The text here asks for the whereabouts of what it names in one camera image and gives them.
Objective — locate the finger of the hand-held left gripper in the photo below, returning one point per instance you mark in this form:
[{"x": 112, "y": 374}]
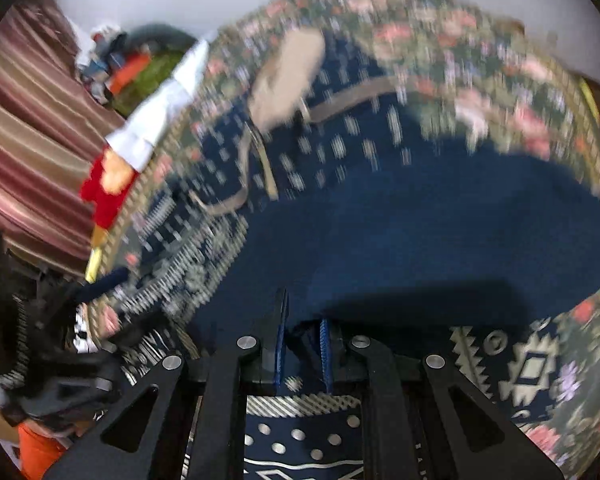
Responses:
[{"x": 107, "y": 280}]

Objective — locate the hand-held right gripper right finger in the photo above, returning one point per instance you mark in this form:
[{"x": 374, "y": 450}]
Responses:
[{"x": 325, "y": 350}]

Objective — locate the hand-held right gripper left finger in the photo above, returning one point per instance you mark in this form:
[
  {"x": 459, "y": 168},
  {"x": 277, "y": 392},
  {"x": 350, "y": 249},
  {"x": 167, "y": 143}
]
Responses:
[{"x": 280, "y": 355}]

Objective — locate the navy patterned hooded garment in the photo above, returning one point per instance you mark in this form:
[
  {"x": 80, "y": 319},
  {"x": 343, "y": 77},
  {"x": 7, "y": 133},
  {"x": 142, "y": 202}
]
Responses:
[{"x": 405, "y": 230}]

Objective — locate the pile of mixed clothes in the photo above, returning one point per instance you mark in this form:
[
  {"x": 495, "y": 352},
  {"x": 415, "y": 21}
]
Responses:
[{"x": 140, "y": 70}]

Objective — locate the orange cloth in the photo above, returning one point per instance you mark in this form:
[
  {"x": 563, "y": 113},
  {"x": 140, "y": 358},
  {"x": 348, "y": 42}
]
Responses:
[{"x": 37, "y": 452}]

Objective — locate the white red printed bedsheet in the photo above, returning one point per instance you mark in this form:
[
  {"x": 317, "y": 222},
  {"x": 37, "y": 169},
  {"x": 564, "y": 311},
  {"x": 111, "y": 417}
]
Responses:
[{"x": 150, "y": 120}]

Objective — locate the maroon striped curtain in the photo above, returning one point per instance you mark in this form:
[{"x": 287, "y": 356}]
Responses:
[{"x": 25, "y": 135}]

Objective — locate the dark floral blanket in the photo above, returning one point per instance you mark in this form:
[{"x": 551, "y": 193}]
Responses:
[{"x": 430, "y": 35}]

